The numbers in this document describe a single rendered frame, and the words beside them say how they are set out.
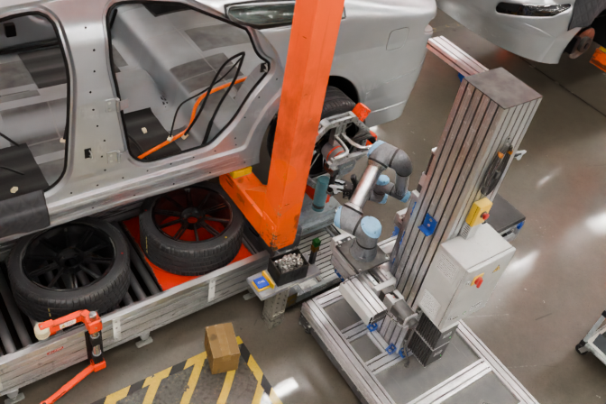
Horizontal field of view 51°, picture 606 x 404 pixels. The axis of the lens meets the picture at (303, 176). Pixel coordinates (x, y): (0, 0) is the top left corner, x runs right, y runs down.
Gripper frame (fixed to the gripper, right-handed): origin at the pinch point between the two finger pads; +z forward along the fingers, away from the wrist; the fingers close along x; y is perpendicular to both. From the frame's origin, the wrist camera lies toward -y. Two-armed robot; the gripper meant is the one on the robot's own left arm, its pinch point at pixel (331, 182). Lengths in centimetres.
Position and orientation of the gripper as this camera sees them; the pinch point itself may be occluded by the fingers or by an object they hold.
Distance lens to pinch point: 392.3
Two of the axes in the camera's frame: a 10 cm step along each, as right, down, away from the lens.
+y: -1.5, 7.4, 6.6
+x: 1.8, -6.3, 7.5
